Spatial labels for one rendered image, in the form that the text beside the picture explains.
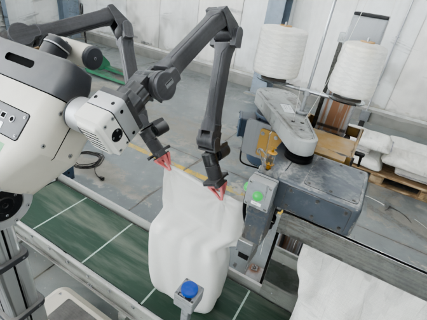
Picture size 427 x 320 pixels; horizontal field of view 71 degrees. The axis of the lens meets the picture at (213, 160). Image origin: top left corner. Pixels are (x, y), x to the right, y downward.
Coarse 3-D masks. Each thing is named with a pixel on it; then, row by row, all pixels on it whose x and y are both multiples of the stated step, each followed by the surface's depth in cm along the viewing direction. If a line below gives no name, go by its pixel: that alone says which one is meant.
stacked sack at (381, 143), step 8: (360, 128) 364; (368, 136) 347; (376, 136) 350; (384, 136) 353; (360, 144) 345; (368, 144) 340; (376, 144) 336; (384, 144) 334; (392, 144) 352; (384, 152) 333
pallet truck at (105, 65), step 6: (84, 36) 555; (102, 66) 582; (108, 66) 590; (90, 72) 556; (96, 72) 548; (102, 72) 551; (120, 72) 570; (108, 78) 538; (114, 78) 532; (120, 78) 536
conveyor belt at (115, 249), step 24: (48, 192) 208; (72, 192) 211; (24, 216) 186; (48, 216) 189; (72, 216) 192; (96, 216) 195; (48, 240) 174; (72, 240) 175; (96, 240) 178; (120, 240) 180; (144, 240) 183; (96, 264) 164; (120, 264) 166; (144, 264) 168; (120, 288) 153; (144, 288) 155; (240, 288) 163; (168, 312) 146; (216, 312) 149; (240, 312) 151; (264, 312) 152
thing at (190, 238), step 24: (168, 192) 137; (192, 192) 127; (168, 216) 136; (192, 216) 132; (216, 216) 124; (240, 216) 118; (168, 240) 133; (192, 240) 128; (216, 240) 126; (168, 264) 139; (192, 264) 131; (216, 264) 127; (168, 288) 147; (216, 288) 135
